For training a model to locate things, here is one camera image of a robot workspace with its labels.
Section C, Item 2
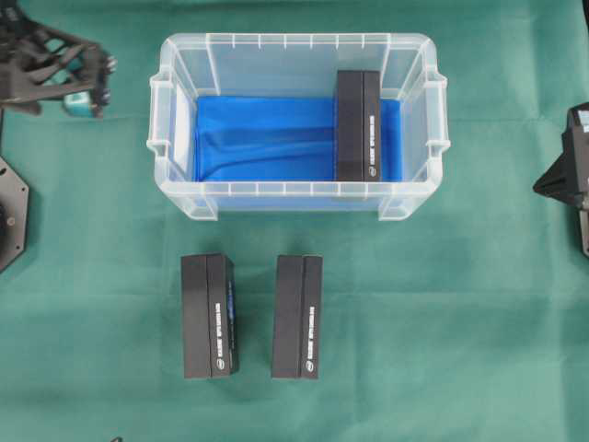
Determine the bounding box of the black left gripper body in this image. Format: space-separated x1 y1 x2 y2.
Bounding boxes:
1 27 115 118

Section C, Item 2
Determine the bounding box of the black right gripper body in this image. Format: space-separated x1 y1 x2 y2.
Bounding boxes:
533 104 588 203

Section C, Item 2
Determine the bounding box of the black d435i box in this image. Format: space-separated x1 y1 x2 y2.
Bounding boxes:
180 253 238 379
335 70 381 182

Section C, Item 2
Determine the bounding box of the black D415 camera box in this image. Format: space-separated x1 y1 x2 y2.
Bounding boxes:
271 255 323 379

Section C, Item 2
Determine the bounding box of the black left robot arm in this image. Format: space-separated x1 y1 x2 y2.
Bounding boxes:
1 1 117 118

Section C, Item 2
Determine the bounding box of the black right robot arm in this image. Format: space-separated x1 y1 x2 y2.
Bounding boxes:
533 102 588 256

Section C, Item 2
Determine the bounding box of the clear plastic storage case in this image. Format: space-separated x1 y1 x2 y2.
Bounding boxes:
146 33 450 221

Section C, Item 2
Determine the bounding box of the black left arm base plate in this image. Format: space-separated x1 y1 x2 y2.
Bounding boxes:
0 158 29 272

